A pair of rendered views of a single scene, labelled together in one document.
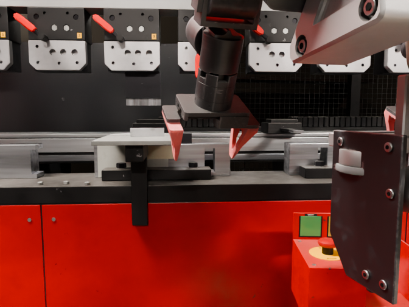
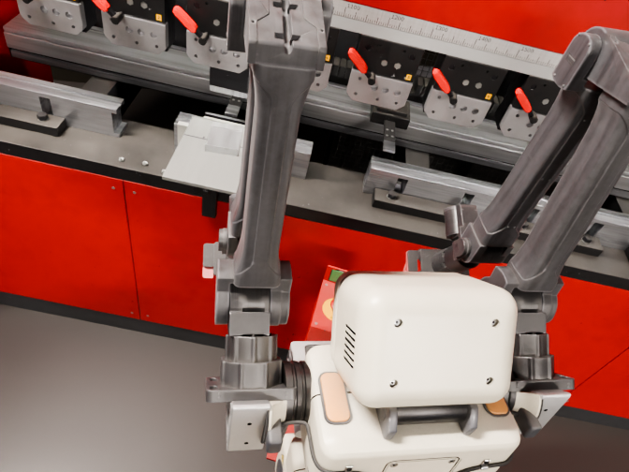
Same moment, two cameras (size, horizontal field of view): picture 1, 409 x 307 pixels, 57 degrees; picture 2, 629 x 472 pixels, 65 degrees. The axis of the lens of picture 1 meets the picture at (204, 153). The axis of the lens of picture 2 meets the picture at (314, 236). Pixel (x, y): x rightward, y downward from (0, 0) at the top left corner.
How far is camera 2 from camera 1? 77 cm
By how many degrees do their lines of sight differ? 40
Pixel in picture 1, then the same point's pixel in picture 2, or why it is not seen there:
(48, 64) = (125, 41)
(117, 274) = (188, 239)
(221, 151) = (300, 158)
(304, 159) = (381, 184)
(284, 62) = (386, 98)
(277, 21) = (390, 53)
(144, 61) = (230, 62)
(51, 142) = (136, 66)
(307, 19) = not seen: hidden behind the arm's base
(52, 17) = not seen: outside the picture
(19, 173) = (102, 129)
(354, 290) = not seen: hidden behind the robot
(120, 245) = (192, 222)
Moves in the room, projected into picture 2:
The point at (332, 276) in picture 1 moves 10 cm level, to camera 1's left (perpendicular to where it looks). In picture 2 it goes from (325, 334) to (287, 324)
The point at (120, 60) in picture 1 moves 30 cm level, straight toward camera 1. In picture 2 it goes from (203, 55) to (185, 129)
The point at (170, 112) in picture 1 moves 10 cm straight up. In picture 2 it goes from (208, 255) to (210, 220)
